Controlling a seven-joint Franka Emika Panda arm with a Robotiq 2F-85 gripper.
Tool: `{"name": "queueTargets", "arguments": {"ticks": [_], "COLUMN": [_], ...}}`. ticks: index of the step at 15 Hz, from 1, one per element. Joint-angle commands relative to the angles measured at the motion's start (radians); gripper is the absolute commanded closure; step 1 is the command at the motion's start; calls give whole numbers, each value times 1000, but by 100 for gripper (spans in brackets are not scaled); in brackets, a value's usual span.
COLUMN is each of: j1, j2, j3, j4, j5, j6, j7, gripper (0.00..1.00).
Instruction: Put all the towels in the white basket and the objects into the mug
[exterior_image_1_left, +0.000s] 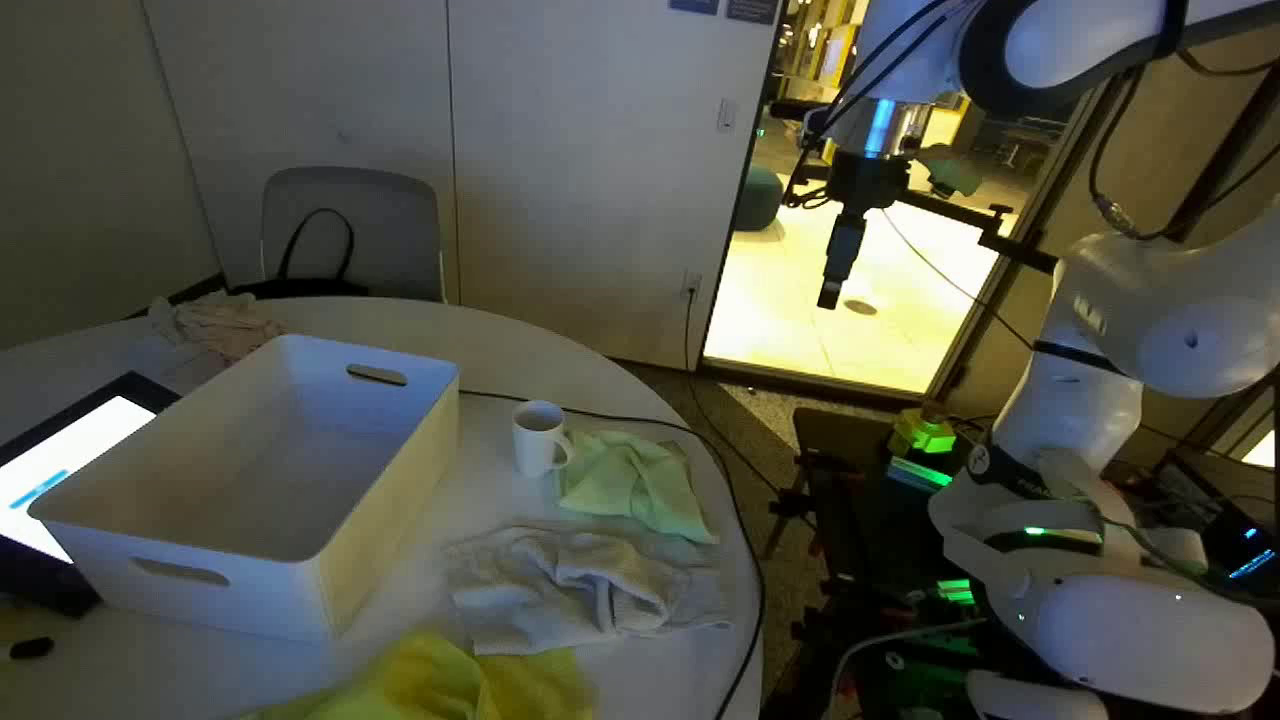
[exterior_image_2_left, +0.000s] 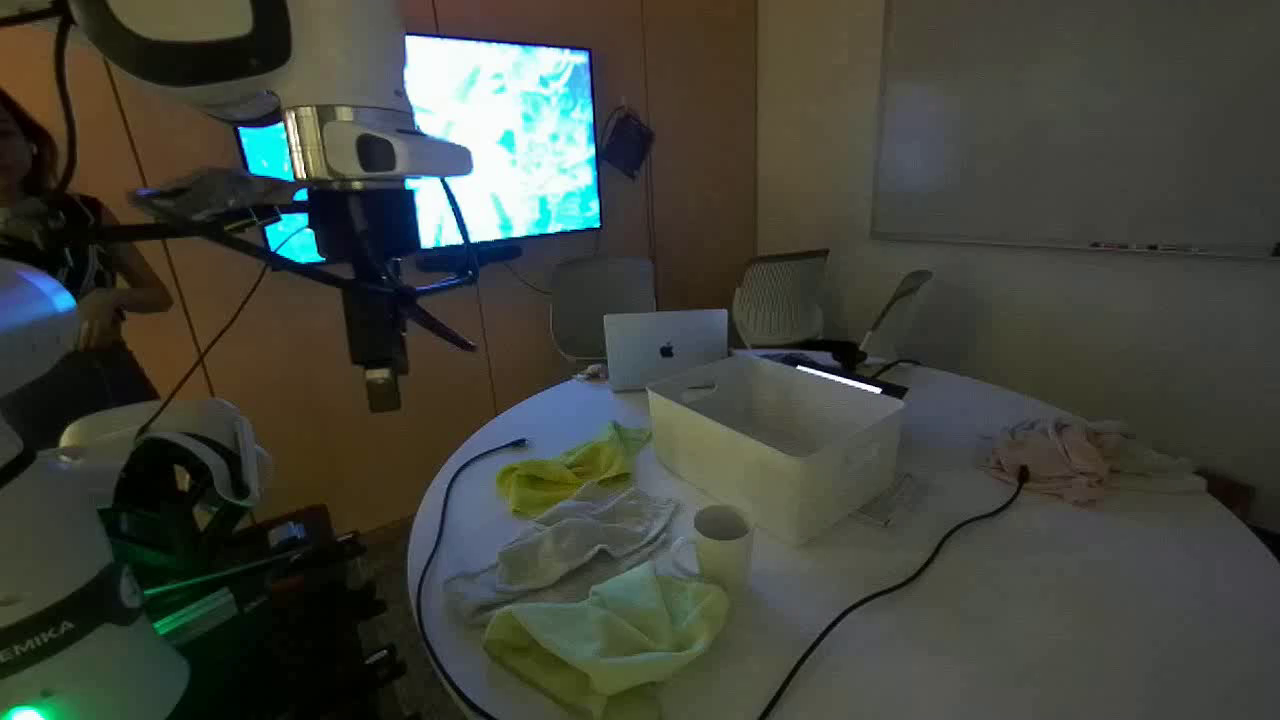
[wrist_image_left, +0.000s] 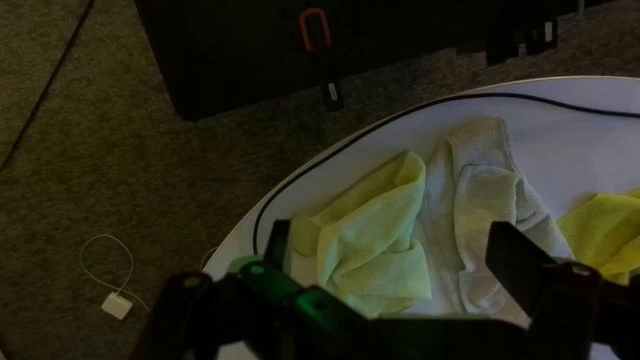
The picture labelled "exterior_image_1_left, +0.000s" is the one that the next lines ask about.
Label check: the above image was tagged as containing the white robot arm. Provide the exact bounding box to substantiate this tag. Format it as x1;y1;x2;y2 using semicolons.
817;0;1280;720

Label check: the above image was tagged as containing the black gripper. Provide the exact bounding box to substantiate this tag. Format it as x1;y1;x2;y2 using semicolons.
817;151;907;309

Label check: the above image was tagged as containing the white plastic basket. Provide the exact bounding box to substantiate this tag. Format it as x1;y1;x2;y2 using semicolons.
31;335;461;639

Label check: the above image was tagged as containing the light green towel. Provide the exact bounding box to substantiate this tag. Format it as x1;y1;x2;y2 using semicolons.
560;433;716;544

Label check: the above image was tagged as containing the pink cloth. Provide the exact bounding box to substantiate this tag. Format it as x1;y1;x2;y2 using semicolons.
149;294;282;365

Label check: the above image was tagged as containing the white grey towel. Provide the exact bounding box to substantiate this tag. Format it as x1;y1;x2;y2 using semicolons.
446;523;735;656

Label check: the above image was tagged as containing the yellow towel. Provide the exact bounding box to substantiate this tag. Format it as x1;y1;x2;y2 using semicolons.
251;633;598;720

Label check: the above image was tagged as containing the grey chair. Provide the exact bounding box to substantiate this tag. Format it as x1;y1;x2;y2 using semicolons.
251;163;446;300

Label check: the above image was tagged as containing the small black object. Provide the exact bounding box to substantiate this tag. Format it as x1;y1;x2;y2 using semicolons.
8;636;58;664

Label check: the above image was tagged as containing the white ceramic mug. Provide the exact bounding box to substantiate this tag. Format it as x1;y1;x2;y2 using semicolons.
513;401;571;479

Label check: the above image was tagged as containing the tablet with lit screen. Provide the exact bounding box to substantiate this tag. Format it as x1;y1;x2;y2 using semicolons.
0;373;177;615

